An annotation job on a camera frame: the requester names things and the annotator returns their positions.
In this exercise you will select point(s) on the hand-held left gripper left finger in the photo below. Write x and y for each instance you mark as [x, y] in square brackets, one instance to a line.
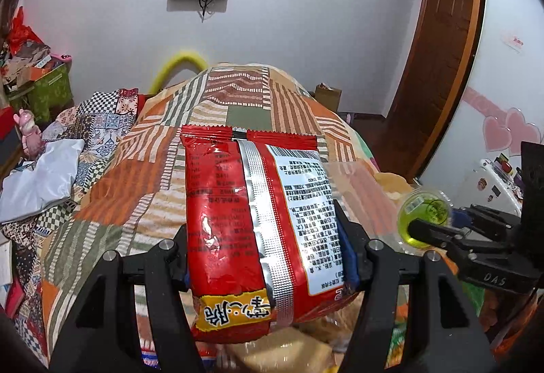
[170, 267]

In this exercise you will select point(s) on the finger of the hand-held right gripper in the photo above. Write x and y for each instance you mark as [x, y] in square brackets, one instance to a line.
[480, 220]
[437, 235]

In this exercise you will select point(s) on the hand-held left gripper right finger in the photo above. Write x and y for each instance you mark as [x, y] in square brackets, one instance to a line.
[351, 262]

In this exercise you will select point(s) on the green drink bottle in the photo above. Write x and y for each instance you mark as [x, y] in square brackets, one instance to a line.
[425, 211]

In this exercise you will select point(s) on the clear plastic container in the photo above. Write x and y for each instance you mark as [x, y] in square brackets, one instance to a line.
[374, 203]

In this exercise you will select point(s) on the red snack packet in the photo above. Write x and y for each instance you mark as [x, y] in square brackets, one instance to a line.
[225, 207]

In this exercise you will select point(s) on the striped patchwork blanket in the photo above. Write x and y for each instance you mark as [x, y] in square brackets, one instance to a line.
[144, 194]

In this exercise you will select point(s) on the clear bag of fried crisps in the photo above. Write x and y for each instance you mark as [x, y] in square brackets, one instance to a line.
[280, 349]

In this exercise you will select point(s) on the brown wooden door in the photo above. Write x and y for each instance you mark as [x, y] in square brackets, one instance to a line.
[437, 71]

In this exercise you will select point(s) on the white cloth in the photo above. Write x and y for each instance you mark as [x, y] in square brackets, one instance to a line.
[38, 182]

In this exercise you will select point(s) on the checkered patterned quilt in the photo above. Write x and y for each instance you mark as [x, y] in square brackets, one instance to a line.
[97, 122]

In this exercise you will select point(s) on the cardboard box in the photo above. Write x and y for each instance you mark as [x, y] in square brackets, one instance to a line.
[328, 98]

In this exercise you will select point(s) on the pink toy figure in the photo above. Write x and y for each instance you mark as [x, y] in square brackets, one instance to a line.
[30, 131]

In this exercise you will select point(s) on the yellow foam tube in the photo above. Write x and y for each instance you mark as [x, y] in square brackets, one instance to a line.
[178, 58]

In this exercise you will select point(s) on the green storage box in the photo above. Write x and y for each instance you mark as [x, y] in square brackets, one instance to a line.
[51, 92]

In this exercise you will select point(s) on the red box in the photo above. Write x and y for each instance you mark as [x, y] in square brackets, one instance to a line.
[6, 122]

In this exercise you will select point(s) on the pile of papers and clutter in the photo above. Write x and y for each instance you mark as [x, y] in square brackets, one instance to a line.
[25, 58]

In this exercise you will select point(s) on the red plastic bag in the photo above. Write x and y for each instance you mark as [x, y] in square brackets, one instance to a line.
[21, 31]

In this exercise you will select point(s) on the pink wall decal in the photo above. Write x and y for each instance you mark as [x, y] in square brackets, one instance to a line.
[510, 129]

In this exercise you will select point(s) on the small pink wall sticker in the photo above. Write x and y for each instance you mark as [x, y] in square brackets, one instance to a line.
[513, 41]

